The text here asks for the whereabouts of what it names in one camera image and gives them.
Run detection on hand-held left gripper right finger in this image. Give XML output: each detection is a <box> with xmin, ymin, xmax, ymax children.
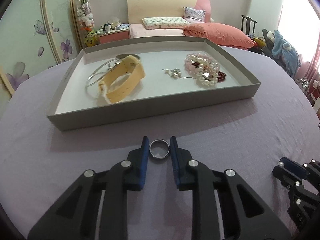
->
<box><xmin>170</xmin><ymin>136</ymin><xmax>293</xmax><ymax>240</ymax></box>

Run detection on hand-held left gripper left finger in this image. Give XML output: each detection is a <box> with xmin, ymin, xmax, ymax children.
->
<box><xmin>27</xmin><ymin>136</ymin><xmax>150</xmax><ymax>240</ymax></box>

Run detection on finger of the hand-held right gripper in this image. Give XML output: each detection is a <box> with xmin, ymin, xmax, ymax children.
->
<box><xmin>287</xmin><ymin>159</ymin><xmax>320</xmax><ymax>227</ymax></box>
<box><xmin>272</xmin><ymin>156</ymin><xmax>309</xmax><ymax>188</ymax></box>

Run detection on silver finger ring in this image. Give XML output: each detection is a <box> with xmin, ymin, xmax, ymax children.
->
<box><xmin>149</xmin><ymin>139</ymin><xmax>171</xmax><ymax>159</ymax></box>

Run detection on grey cardboard tray box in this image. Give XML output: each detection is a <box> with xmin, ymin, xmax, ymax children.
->
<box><xmin>47</xmin><ymin>36</ymin><xmax>261</xmax><ymax>132</ymax></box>

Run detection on white pearl bracelet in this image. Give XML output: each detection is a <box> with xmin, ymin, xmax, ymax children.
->
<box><xmin>184</xmin><ymin>53</ymin><xmax>221</xmax><ymax>88</ymax></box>

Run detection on yellow wrist watch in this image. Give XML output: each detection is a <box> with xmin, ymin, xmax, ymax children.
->
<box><xmin>96</xmin><ymin>55</ymin><xmax>147</xmax><ymax>105</ymax></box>

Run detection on pink crystal bead bracelet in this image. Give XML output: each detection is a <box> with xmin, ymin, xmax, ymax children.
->
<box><xmin>184</xmin><ymin>54</ymin><xmax>218</xmax><ymax>73</ymax></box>

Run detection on thin round silver bangle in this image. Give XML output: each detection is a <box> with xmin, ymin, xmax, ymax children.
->
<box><xmin>86</xmin><ymin>58</ymin><xmax>118</xmax><ymax>88</ymax></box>

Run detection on silver cuff bangle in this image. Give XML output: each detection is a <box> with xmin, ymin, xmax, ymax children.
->
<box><xmin>117</xmin><ymin>53</ymin><xmax>141</xmax><ymax>61</ymax></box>

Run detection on blue plush garment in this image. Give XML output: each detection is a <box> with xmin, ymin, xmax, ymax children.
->
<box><xmin>271</xmin><ymin>30</ymin><xmax>302</xmax><ymax>74</ymax></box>

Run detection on pink nightstand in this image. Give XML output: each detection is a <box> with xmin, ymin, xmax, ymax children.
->
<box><xmin>97</xmin><ymin>27</ymin><xmax>130</xmax><ymax>45</ymax></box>

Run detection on bed with pink sheet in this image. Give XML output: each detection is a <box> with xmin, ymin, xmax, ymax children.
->
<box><xmin>129</xmin><ymin>22</ymin><xmax>253</xmax><ymax>50</ymax></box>

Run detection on dark padded chair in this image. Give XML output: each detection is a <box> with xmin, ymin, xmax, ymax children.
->
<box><xmin>262</xmin><ymin>29</ymin><xmax>274</xmax><ymax>55</ymax></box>

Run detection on orange duvet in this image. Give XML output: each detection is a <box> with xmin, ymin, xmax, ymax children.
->
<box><xmin>182</xmin><ymin>22</ymin><xmax>255</xmax><ymax>48</ymax></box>

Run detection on yellow plush toy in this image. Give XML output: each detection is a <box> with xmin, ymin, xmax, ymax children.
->
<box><xmin>84</xmin><ymin>27</ymin><xmax>97</xmax><ymax>47</ymax></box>

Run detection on white patterned pillow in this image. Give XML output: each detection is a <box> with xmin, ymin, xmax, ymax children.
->
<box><xmin>142</xmin><ymin>17</ymin><xmax>191</xmax><ymax>30</ymax></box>

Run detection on small purple pillow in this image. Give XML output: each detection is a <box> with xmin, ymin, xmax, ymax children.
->
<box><xmin>183</xmin><ymin>7</ymin><xmax>206</xmax><ymax>22</ymax></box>

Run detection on dark wooden chair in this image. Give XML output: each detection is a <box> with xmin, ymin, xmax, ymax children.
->
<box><xmin>241</xmin><ymin>14</ymin><xmax>257</xmax><ymax>34</ymax></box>

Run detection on pink curtain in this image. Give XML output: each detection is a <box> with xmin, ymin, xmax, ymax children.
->
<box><xmin>276</xmin><ymin>0</ymin><xmax>320</xmax><ymax>115</ymax></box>

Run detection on cream wooden headboard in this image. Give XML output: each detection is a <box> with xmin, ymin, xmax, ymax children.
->
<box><xmin>127</xmin><ymin>0</ymin><xmax>212</xmax><ymax>25</ymax></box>

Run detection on clear tube of plush toys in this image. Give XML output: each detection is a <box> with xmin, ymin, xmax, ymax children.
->
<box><xmin>74</xmin><ymin>0</ymin><xmax>97</xmax><ymax>47</ymax></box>

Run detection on flower printed wardrobe doors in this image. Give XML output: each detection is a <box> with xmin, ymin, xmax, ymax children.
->
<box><xmin>0</xmin><ymin>0</ymin><xmax>83</xmax><ymax>100</ymax></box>

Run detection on dark red bead bracelet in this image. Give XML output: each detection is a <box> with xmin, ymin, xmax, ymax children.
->
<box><xmin>192</xmin><ymin>61</ymin><xmax>227</xmax><ymax>82</ymax></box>

